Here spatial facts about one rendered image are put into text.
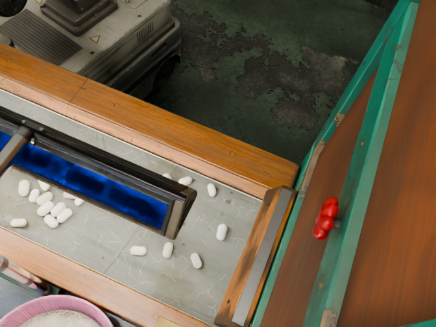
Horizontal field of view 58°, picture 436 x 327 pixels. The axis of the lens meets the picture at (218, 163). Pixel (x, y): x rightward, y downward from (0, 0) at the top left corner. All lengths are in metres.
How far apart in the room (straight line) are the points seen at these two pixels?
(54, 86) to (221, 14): 1.47
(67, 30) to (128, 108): 0.68
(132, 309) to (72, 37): 1.08
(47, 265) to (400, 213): 0.72
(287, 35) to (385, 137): 1.96
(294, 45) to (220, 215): 1.55
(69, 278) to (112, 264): 0.09
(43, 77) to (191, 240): 0.56
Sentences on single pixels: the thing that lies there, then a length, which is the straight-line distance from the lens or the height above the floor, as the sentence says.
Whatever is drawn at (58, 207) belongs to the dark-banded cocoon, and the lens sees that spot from 0.92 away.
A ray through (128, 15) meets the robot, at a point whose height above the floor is 0.48.
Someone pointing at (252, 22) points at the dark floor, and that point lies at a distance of 2.37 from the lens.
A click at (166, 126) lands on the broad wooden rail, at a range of 0.98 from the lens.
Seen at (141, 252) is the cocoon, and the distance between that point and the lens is 0.86.
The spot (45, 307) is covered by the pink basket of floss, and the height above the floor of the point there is 0.74.
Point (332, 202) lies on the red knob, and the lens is 0.39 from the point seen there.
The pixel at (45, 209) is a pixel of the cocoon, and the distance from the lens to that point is 0.93.
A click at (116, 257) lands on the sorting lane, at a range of 0.88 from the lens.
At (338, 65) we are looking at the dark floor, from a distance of 2.30.
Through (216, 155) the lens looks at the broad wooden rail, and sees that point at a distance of 0.94.
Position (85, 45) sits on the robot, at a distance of 1.57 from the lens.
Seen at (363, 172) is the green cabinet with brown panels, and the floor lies 1.27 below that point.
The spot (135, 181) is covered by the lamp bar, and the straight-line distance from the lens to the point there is 0.53.
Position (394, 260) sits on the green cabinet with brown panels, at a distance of 0.28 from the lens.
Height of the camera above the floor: 1.59
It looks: 62 degrees down
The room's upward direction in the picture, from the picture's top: 11 degrees clockwise
